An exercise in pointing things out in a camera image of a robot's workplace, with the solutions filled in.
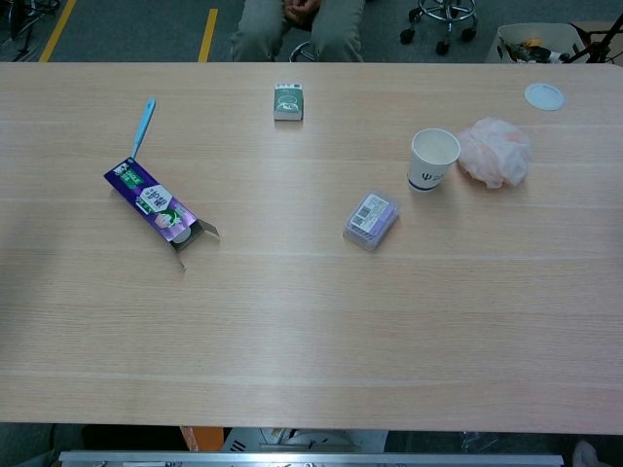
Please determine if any white bin with tools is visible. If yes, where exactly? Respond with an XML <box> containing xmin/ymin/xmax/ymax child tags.
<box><xmin>485</xmin><ymin>22</ymin><xmax>601</xmax><ymax>65</ymax></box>

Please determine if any clear purple soap box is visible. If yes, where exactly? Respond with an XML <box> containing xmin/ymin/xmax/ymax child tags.
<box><xmin>342</xmin><ymin>189</ymin><xmax>402</xmax><ymax>253</ymax></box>

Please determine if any green and white small box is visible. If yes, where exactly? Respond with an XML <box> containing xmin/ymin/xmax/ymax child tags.
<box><xmin>273</xmin><ymin>82</ymin><xmax>306</xmax><ymax>123</ymax></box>

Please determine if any light blue toothbrush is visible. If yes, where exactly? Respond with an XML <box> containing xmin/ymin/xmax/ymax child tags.
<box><xmin>129</xmin><ymin>96</ymin><xmax>158</xmax><ymax>161</ymax></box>

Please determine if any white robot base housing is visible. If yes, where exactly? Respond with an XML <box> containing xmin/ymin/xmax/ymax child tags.
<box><xmin>221</xmin><ymin>427</ymin><xmax>389</xmax><ymax>453</ymax></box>

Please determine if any pink mesh bath sponge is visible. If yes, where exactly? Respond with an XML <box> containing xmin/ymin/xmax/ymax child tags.
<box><xmin>457</xmin><ymin>116</ymin><xmax>533</xmax><ymax>190</ymax></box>

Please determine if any orange robot base part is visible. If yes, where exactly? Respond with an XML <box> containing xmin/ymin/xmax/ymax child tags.
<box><xmin>179</xmin><ymin>426</ymin><xmax>225</xmax><ymax>453</ymax></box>

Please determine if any chrome swivel stool base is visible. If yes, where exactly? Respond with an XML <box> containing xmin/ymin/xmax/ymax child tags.
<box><xmin>399</xmin><ymin>0</ymin><xmax>479</xmax><ymax>56</ymax></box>

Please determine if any seated person in khaki trousers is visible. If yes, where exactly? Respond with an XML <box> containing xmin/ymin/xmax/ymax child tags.
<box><xmin>230</xmin><ymin>0</ymin><xmax>366</xmax><ymax>63</ymax></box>

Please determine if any purple toothpaste carton box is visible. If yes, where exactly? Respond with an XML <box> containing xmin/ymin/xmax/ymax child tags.
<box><xmin>103</xmin><ymin>159</ymin><xmax>221</xmax><ymax>273</ymax></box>

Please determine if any chrome stool under person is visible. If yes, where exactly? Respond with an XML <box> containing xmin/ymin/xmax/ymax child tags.
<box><xmin>288</xmin><ymin>40</ymin><xmax>319</xmax><ymax>63</ymax></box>

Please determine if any white paper cup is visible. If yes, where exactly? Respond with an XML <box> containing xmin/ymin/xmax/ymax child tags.
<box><xmin>407</xmin><ymin>127</ymin><xmax>461</xmax><ymax>194</ymax></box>

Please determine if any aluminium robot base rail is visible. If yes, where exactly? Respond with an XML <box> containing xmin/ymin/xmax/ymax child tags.
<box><xmin>57</xmin><ymin>449</ymin><xmax>565</xmax><ymax>467</ymax></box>

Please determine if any round grey table grommet cover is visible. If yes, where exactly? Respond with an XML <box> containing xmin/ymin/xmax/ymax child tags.
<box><xmin>524</xmin><ymin>82</ymin><xmax>567</xmax><ymax>112</ymax></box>

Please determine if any black wheeled equipment frame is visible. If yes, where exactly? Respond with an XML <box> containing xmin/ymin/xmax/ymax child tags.
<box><xmin>0</xmin><ymin>0</ymin><xmax>62</xmax><ymax>62</ymax></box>

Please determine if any black tripod stand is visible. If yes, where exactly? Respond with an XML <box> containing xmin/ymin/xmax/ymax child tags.
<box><xmin>567</xmin><ymin>12</ymin><xmax>623</xmax><ymax>64</ymax></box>

